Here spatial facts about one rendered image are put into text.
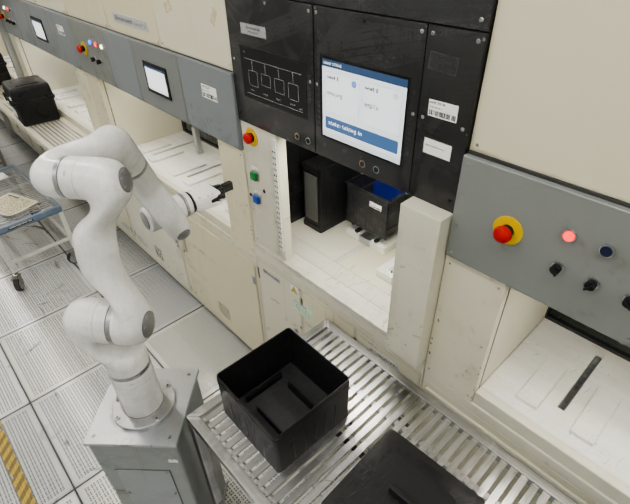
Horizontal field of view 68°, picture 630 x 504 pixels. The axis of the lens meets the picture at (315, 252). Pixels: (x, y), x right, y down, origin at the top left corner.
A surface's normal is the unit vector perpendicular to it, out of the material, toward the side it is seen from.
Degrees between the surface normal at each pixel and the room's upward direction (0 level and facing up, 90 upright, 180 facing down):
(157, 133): 90
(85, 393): 0
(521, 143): 90
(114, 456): 90
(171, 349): 0
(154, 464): 90
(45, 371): 0
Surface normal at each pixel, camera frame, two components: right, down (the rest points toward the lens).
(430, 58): -0.73, 0.42
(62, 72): 0.68, 0.43
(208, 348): -0.02, -0.80
